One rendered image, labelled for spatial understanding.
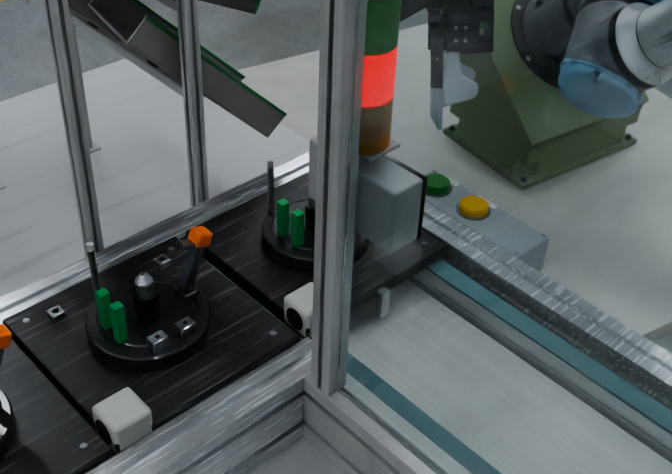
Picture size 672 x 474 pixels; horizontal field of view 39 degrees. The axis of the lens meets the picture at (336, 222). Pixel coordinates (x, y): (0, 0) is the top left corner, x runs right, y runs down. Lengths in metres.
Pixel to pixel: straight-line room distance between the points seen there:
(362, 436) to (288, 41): 2.93
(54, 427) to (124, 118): 0.79
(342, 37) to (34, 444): 0.51
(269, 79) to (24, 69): 2.04
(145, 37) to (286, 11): 2.88
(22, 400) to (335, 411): 0.33
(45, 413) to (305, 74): 0.98
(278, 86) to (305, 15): 2.29
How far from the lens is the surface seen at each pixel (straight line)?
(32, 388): 1.07
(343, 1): 0.77
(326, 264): 0.92
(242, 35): 3.89
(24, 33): 4.01
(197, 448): 1.01
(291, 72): 1.82
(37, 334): 1.13
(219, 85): 1.30
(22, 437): 1.03
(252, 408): 1.03
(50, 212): 1.49
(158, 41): 1.23
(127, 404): 1.01
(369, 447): 1.04
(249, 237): 1.23
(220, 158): 1.57
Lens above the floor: 1.73
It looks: 37 degrees down
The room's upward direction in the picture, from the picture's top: 2 degrees clockwise
